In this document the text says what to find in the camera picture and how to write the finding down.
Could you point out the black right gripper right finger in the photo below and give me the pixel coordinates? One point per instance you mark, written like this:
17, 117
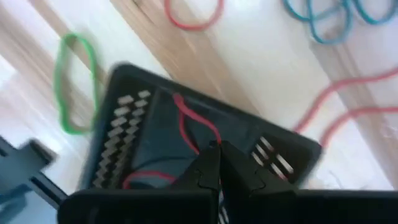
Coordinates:
264, 205

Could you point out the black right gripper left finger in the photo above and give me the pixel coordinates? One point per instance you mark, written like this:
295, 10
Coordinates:
186, 202

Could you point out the red rubber band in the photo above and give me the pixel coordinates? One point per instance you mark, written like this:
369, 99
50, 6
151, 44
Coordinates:
192, 27
146, 173
199, 119
342, 82

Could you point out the green rubber band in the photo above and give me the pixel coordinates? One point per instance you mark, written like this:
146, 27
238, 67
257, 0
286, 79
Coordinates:
74, 131

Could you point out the black slotted plastic bin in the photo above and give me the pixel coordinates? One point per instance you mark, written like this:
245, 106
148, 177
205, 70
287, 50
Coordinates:
155, 140

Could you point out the black aluminium table frame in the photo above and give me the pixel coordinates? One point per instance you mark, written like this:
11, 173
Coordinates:
25, 158

